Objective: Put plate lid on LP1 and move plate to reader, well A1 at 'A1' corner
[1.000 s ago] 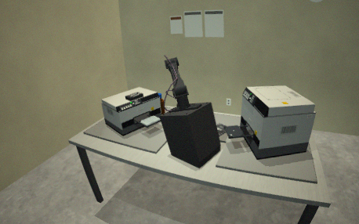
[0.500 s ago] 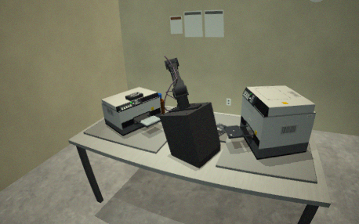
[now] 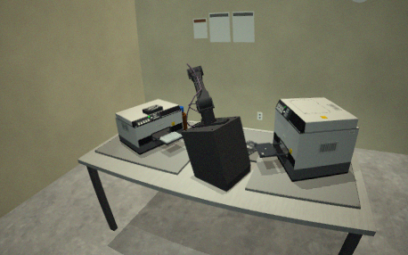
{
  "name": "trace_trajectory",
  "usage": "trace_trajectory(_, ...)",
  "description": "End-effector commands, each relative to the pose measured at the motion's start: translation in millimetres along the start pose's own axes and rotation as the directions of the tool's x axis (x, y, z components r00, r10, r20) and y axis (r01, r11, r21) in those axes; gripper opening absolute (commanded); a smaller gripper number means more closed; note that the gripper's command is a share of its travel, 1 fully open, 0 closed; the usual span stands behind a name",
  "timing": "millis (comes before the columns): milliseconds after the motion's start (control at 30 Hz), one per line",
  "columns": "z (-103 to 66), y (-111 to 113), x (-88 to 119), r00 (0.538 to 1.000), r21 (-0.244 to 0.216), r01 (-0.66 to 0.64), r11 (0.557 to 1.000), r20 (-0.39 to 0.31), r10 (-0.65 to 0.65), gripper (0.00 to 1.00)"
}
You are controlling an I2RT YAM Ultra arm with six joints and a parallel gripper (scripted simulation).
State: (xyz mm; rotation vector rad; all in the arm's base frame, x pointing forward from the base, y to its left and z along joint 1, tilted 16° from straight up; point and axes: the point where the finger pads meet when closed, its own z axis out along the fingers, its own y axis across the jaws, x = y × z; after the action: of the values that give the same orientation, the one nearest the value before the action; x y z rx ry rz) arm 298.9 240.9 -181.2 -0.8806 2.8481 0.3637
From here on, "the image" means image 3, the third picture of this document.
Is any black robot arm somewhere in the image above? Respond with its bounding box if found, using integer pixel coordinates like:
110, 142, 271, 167
187, 66, 229, 128

